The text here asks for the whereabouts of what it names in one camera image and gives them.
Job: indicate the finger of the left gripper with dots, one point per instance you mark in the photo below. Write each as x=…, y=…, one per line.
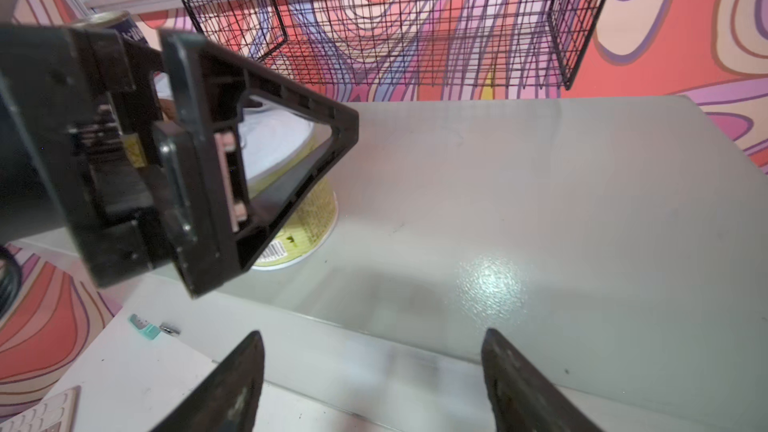
x=216, y=229

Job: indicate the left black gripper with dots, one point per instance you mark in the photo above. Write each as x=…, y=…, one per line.
x=77, y=111

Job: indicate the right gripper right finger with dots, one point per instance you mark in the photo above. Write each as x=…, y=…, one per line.
x=521, y=397

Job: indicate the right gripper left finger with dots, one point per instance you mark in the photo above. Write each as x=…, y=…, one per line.
x=228, y=398

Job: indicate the green label can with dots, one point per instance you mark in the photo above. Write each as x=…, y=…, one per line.
x=278, y=151

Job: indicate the dark blue tin can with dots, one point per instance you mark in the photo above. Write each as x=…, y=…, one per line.
x=119, y=21

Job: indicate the pink calculator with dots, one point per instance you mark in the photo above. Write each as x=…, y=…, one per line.
x=55, y=414

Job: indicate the grey metal cabinet box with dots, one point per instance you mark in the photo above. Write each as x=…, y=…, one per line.
x=620, y=244

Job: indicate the back black wire basket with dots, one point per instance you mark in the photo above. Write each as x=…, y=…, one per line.
x=392, y=50

